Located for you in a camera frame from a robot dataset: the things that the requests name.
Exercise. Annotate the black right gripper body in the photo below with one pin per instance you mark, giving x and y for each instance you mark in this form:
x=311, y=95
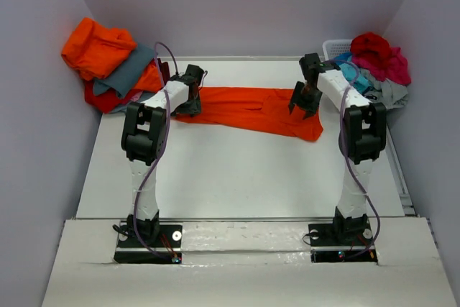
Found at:
x=307, y=97

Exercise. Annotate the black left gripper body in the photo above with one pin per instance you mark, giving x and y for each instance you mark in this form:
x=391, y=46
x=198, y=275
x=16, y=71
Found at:
x=193, y=106

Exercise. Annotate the orange t shirt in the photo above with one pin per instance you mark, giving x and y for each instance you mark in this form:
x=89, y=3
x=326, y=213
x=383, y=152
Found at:
x=257, y=109

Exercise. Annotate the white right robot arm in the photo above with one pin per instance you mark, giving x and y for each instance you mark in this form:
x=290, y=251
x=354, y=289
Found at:
x=362, y=137

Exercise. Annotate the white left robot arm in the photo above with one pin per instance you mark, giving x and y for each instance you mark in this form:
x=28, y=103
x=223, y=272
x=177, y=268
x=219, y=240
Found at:
x=144, y=138

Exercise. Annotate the dark maroon folded shirt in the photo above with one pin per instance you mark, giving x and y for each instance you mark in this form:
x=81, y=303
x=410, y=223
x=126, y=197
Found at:
x=163, y=70

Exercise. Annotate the teal shirt in basket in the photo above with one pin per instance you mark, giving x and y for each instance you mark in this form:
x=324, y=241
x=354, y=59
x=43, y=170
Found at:
x=352, y=73

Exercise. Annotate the white plastic laundry basket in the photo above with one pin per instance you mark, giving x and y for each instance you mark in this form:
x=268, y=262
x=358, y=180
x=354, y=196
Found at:
x=334, y=48

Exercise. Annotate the pink folded shirt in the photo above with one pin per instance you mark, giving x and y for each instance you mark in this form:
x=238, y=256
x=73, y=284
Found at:
x=136, y=96

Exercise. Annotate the grey-blue folded shirt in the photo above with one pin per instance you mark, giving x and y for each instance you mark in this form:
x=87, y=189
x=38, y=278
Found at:
x=124, y=77

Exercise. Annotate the red shirt in basket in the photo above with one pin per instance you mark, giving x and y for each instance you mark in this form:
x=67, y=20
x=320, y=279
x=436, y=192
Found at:
x=372, y=49

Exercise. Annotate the grey shirt in basket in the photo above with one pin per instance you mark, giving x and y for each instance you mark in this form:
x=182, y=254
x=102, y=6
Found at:
x=387, y=92

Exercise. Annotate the red folded shirt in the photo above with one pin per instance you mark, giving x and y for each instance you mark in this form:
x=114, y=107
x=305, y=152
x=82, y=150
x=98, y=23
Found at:
x=149, y=82

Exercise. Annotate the magenta shirt in basket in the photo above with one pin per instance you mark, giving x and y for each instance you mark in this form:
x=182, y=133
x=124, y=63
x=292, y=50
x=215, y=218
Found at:
x=396, y=70

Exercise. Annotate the orange folded shirt on pile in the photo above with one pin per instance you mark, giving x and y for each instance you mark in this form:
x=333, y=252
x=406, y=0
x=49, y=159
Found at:
x=95, y=51

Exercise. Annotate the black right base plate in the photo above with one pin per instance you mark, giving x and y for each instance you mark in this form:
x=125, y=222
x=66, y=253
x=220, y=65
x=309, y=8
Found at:
x=325, y=247

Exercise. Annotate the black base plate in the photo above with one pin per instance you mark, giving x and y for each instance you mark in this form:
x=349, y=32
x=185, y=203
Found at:
x=164, y=250
x=325, y=247

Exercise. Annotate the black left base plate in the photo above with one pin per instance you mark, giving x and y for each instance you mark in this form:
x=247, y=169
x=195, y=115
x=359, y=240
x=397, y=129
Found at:
x=164, y=250

